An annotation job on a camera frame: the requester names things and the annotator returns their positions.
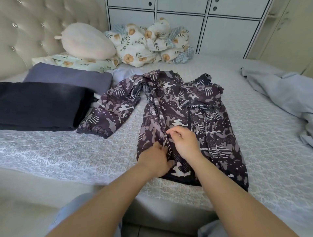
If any person's left forearm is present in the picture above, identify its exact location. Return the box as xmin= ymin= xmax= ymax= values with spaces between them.
xmin=46 ymin=165 xmax=159 ymax=237

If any white wardrobe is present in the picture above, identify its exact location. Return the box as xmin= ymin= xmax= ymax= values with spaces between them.
xmin=105 ymin=0 xmax=273 ymax=59

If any floral bunched quilt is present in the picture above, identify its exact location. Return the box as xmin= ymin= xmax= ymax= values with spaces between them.
xmin=171 ymin=26 xmax=195 ymax=64

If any grey printed t-shirt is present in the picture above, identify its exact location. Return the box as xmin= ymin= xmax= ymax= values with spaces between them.
xmin=23 ymin=62 xmax=114 ymax=97

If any person's right forearm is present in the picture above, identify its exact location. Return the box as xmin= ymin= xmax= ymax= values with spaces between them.
xmin=188 ymin=152 xmax=301 ymax=237

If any pink plush pillow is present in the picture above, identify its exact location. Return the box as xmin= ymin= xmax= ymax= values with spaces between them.
xmin=53 ymin=22 xmax=117 ymax=61

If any bed with grey patterned sheet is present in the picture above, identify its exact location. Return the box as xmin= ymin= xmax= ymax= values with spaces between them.
xmin=0 ymin=53 xmax=313 ymax=237

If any person's right hand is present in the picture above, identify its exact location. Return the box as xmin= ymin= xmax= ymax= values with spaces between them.
xmin=165 ymin=125 xmax=204 ymax=165

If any dark purple patterned garment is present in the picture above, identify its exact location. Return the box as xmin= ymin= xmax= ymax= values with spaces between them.
xmin=75 ymin=69 xmax=250 ymax=192

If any beige tufted headboard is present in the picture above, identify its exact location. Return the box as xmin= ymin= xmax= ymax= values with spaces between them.
xmin=0 ymin=0 xmax=110 ymax=82

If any white door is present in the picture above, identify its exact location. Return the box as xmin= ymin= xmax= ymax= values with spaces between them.
xmin=246 ymin=0 xmax=313 ymax=75

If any light lavender sunscreen jacket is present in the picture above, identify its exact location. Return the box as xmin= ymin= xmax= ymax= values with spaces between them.
xmin=109 ymin=64 xmax=148 ymax=88

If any floral pillow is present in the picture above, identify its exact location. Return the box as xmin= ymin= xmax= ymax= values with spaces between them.
xmin=31 ymin=52 xmax=121 ymax=74

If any person's left hand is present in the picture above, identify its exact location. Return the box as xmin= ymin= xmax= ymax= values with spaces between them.
xmin=136 ymin=141 xmax=176 ymax=179

